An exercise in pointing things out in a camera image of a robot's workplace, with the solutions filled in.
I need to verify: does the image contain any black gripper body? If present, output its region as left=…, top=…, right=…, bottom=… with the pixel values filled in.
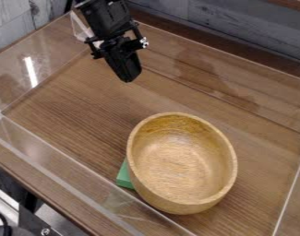
left=80, top=0, right=149, bottom=59

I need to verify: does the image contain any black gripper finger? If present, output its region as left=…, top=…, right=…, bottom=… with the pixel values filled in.
left=131, top=52, right=143, bottom=80
left=104, top=50, right=133, bottom=83

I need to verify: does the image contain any brown wooden oval bowl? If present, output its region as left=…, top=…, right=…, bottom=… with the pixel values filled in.
left=127, top=112, right=239, bottom=215

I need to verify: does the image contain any green block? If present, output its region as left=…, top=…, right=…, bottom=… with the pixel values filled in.
left=117, top=161, right=135, bottom=190

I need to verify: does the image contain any clear acrylic corner bracket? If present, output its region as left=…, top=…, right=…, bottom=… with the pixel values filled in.
left=71, top=12, right=95, bottom=41

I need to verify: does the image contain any clear acrylic tray wall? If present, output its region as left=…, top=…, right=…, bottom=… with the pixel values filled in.
left=0, top=14, right=300, bottom=236

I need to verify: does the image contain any black metal bracket with bolt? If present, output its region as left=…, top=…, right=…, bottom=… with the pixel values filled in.
left=18, top=206, right=62, bottom=236

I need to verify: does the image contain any black cable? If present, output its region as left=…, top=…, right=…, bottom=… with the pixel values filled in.
left=0, top=211, right=14, bottom=236

